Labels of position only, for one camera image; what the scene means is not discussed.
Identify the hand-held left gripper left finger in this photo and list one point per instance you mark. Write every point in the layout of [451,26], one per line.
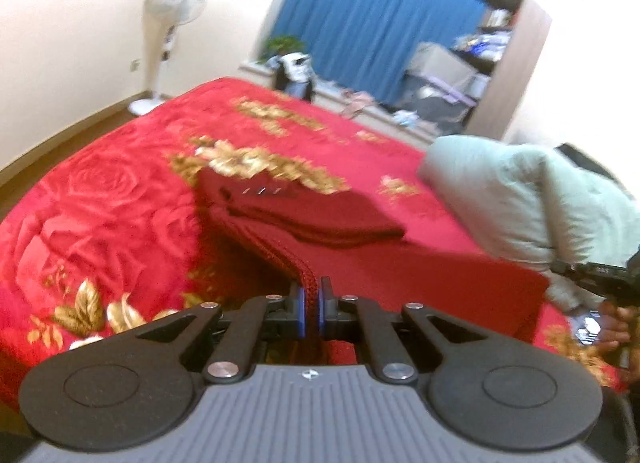
[301,306]

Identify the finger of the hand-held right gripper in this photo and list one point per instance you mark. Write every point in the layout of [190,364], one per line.
[570,269]

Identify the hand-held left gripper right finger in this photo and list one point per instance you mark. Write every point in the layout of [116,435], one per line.
[322,306]

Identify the dark red knitted sweater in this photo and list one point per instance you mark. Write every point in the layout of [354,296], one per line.
[350,228]

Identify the pile of clothes on chair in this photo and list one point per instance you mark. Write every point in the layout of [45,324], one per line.
[294,74]

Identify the person's right hand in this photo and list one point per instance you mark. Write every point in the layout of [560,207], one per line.
[617,325]

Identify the pale green pillow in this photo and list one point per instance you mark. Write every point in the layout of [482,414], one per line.
[520,193]

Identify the wooden wardrobe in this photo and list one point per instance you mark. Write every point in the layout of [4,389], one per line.
[510,73]

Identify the pale blue cloth on windowsill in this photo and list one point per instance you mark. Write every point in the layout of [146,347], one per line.
[406,118]

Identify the beige cloth on windowsill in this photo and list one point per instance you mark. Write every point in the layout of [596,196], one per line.
[357,103]

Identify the red floral blanket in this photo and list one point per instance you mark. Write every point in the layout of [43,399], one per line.
[110,223]

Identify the grey storage bin purple lid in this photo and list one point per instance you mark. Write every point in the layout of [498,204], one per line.
[437,100]

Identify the beige storage box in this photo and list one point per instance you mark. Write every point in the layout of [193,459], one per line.
[442,60]

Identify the clutter on wardrobe shelf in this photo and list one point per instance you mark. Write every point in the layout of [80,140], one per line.
[482,40]

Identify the green potted plant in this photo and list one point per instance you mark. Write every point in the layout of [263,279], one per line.
[282,44]

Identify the blue curtain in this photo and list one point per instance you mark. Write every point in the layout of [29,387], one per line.
[380,18]

